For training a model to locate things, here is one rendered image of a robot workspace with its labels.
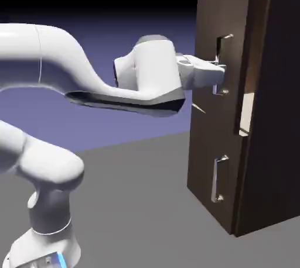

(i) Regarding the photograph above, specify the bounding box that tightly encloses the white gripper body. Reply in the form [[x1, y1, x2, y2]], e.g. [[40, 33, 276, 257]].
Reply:
[[183, 54, 227, 91]]

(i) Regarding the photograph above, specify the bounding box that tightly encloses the silver metal door handle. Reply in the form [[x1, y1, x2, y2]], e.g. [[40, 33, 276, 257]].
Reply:
[[210, 154, 230, 203], [212, 34, 234, 96]]

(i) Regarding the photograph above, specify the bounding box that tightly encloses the dark wood cabinet door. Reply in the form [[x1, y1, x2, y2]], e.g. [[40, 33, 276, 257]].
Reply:
[[190, 0, 250, 135], [186, 106, 246, 235]]

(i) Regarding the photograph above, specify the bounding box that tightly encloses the dark wood cabinet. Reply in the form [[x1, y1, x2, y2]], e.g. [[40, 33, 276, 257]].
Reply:
[[186, 0, 300, 238]]

